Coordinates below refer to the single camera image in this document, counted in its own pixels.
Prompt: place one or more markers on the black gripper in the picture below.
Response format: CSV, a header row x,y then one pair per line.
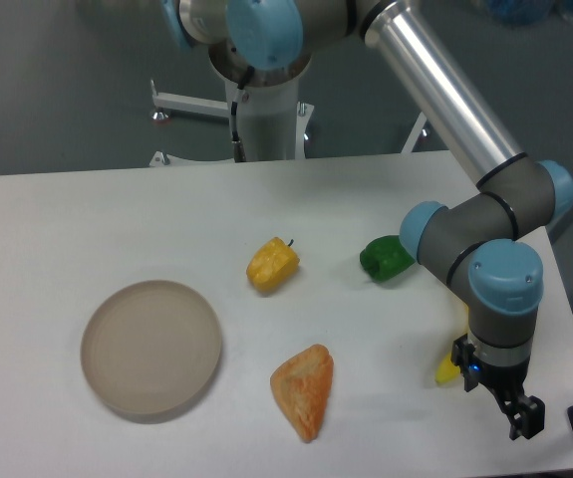
x,y
503,372

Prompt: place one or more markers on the yellow bell pepper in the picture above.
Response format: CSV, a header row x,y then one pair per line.
x,y
272,265

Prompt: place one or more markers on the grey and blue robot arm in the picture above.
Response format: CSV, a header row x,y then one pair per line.
x,y
475,248

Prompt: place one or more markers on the green bell pepper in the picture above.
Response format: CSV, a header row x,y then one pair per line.
x,y
385,258

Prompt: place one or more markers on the yellow banana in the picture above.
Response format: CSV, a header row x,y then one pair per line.
x,y
446,371

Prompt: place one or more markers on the orange triangular bread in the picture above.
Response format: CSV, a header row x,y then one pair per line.
x,y
301,387

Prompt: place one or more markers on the beige round plate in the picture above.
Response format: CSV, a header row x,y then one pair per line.
x,y
151,349

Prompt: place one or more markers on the blue bag in background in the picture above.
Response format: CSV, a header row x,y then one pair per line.
x,y
524,13

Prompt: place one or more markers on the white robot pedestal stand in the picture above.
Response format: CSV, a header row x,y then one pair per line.
x,y
342,101

